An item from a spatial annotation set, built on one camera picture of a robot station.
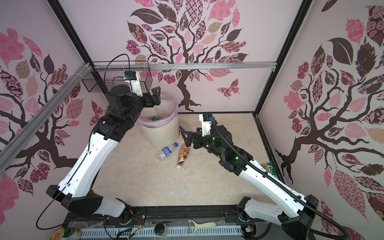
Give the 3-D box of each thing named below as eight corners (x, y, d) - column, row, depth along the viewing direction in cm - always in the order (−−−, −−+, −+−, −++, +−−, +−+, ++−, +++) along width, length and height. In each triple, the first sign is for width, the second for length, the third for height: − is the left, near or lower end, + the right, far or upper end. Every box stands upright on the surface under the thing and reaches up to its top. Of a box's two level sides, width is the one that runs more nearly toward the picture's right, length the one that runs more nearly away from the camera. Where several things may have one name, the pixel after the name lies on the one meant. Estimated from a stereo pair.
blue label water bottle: (157, 157, 96) (156, 154, 92) (175, 144, 103) (174, 140, 99) (162, 162, 94) (160, 158, 90) (179, 148, 101) (179, 144, 97)
